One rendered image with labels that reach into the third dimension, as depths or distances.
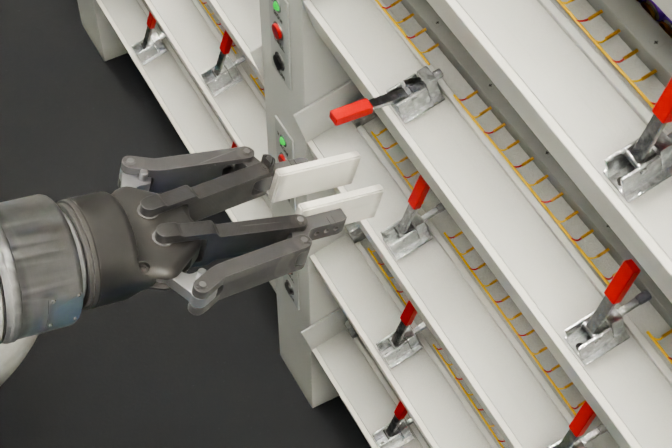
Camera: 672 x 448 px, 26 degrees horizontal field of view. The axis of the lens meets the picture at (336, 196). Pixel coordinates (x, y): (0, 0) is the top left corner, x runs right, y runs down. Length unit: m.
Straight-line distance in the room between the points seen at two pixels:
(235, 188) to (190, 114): 0.99
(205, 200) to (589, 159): 0.27
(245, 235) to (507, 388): 0.39
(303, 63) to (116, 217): 0.47
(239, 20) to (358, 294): 0.32
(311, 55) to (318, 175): 0.33
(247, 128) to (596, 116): 0.83
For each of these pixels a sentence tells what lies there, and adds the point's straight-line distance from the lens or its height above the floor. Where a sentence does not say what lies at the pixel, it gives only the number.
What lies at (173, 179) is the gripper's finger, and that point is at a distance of 1.04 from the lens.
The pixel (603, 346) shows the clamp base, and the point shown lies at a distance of 1.10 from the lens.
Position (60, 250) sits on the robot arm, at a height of 0.94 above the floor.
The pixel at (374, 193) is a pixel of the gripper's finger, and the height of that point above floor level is 0.85.
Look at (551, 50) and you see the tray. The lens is 1.01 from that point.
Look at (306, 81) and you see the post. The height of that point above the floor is 0.64.
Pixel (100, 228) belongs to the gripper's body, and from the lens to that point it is 0.95.
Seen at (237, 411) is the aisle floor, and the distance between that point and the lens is 1.93.
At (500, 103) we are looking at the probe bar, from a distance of 1.19.
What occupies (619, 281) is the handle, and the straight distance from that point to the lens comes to 1.05.
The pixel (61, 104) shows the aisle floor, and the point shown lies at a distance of 2.28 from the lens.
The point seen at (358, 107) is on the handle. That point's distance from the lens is 1.20.
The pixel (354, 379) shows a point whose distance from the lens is 1.77.
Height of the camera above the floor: 1.69
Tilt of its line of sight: 53 degrees down
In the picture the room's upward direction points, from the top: straight up
